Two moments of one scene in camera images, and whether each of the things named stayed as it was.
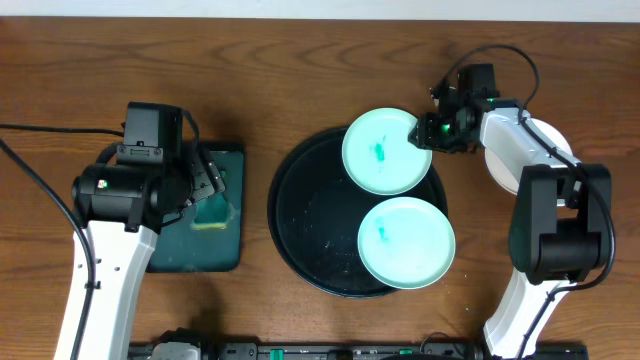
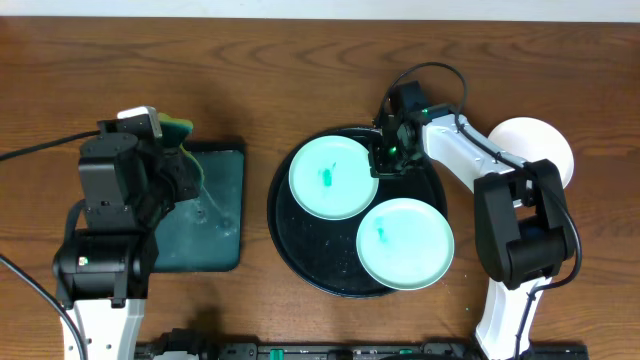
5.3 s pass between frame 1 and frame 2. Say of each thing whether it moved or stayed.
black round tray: stayed
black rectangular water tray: stayed
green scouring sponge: moved
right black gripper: moved
